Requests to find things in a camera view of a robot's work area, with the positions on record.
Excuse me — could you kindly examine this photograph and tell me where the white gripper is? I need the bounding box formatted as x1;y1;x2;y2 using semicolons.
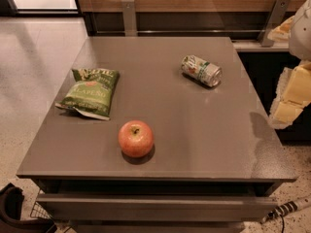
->
267;0;311;129

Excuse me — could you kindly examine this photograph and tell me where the green 7up soda can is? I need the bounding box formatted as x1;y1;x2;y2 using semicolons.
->
181;55;223;87

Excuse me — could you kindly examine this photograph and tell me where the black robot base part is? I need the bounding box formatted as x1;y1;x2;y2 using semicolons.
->
0;183;57;233

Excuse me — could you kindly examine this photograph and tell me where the grey table with drawer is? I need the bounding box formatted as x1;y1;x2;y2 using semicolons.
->
17;37;295;233

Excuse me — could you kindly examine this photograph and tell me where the red apple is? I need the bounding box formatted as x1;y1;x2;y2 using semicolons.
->
118;120;154;158

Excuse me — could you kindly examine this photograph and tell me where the green jalapeno chips bag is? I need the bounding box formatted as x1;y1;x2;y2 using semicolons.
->
55;68;120;120

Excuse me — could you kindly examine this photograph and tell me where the right metal wall bracket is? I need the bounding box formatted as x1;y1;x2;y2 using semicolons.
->
258;0;291;48

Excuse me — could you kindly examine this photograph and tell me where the metal wall bracket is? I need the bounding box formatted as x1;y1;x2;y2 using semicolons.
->
121;0;138;37
258;0;291;48

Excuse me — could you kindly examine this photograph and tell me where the striped cable on floor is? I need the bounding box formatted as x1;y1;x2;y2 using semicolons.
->
260;195;311;225

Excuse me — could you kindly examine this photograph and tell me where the left metal wall bracket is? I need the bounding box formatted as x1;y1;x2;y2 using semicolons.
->
121;0;138;37

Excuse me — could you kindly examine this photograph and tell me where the wire basket under table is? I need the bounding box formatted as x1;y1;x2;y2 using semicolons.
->
29;189;71;233

